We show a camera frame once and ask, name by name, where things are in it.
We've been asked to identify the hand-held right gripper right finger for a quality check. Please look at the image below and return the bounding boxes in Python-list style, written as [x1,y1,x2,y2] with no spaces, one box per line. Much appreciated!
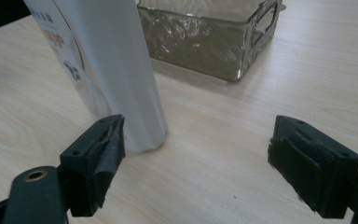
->
[267,115,358,219]

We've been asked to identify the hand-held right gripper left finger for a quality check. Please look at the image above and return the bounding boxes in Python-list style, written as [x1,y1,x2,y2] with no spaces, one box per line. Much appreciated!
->
[59,114,126,217]

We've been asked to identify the white plastic bottle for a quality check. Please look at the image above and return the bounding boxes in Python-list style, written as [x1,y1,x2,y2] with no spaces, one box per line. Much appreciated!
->
[22,0,169,154]

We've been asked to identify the clear smoky plastic storage box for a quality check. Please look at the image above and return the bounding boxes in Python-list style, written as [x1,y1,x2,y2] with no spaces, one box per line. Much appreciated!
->
[136,0,283,83]

